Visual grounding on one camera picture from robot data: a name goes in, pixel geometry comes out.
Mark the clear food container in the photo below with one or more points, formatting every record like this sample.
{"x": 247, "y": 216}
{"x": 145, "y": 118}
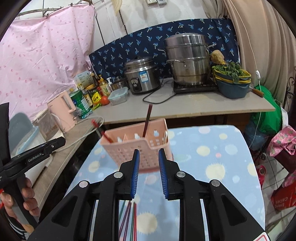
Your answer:
{"x": 118, "y": 96}

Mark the pink dotted curtain cloth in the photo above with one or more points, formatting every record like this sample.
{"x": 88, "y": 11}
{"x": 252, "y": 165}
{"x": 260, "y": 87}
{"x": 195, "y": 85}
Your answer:
{"x": 41, "y": 57}

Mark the pink floral cloth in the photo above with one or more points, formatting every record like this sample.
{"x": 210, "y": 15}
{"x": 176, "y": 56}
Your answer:
{"x": 284, "y": 140}

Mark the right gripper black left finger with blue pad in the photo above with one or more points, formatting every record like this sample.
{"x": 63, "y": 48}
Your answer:
{"x": 120, "y": 185}

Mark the bright red chopstick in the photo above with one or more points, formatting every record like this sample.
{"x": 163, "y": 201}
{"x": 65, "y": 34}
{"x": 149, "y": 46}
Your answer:
{"x": 101, "y": 131}
{"x": 134, "y": 238}

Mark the green chopstick gold band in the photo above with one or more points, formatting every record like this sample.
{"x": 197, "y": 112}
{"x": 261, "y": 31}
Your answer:
{"x": 132, "y": 222}
{"x": 121, "y": 210}

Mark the red gift bag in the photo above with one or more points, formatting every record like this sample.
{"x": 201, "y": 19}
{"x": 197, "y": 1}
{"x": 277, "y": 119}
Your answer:
{"x": 284, "y": 197}

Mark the stainless steel steamer pot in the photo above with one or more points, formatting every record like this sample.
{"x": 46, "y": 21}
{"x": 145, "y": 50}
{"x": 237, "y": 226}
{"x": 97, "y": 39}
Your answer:
{"x": 189, "y": 57}

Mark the beige curtain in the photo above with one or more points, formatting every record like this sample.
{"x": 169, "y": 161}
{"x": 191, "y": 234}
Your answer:
{"x": 266, "y": 43}

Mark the black induction cooktop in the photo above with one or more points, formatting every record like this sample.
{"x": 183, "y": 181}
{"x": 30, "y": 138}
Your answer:
{"x": 186, "y": 89}

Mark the pink electric kettle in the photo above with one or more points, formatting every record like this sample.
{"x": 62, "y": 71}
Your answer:
{"x": 63, "y": 109}

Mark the silver rice cooker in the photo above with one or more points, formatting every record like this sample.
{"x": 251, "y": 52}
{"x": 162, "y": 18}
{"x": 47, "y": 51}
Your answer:
{"x": 142, "y": 75}

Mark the person's left hand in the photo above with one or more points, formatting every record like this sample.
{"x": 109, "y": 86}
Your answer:
{"x": 30, "y": 203}

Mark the green tin can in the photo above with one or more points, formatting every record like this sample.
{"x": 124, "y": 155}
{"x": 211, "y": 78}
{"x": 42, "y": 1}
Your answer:
{"x": 82, "y": 106}

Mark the yellow condiment bottle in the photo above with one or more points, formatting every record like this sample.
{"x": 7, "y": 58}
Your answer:
{"x": 104, "y": 86}

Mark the white storage box blue lid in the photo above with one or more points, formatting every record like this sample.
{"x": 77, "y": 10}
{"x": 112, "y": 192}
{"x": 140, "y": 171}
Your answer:
{"x": 23, "y": 135}

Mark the green chopstick gold band right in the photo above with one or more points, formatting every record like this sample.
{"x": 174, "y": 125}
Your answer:
{"x": 132, "y": 222}

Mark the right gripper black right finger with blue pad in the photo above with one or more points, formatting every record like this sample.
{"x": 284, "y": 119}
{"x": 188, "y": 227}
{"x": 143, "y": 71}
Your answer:
{"x": 179, "y": 185}

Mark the pink perforated utensil basket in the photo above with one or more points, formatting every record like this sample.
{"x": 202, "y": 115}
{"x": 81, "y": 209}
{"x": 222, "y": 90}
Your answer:
{"x": 120, "y": 144}

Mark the maroon chopstick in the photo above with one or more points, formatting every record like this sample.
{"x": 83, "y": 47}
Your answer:
{"x": 147, "y": 120}
{"x": 127, "y": 221}

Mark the light blue dotted tablecloth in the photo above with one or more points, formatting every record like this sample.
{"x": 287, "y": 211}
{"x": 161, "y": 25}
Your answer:
{"x": 206, "y": 153}

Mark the dark blue basin stack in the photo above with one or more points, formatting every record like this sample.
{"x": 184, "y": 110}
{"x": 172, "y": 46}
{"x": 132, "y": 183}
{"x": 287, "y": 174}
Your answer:
{"x": 233, "y": 82}

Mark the navy floral backsplash cloth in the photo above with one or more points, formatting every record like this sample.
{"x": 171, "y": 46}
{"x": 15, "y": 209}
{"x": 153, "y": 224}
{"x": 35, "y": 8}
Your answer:
{"x": 109, "y": 60}

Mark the orange tomato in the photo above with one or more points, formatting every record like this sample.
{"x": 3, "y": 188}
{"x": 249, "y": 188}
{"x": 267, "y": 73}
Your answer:
{"x": 104, "y": 101}

